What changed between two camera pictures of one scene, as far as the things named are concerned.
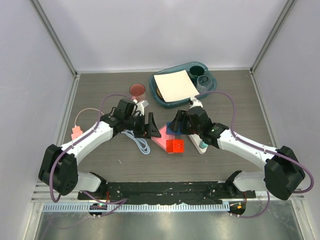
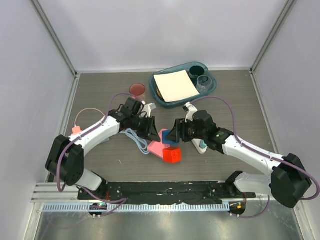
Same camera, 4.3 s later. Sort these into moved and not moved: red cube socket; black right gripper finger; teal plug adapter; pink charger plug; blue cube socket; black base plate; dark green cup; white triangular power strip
Moved: blue cube socket; black right gripper finger; red cube socket
Not moved: white triangular power strip; teal plug adapter; black base plate; pink charger plug; dark green cup
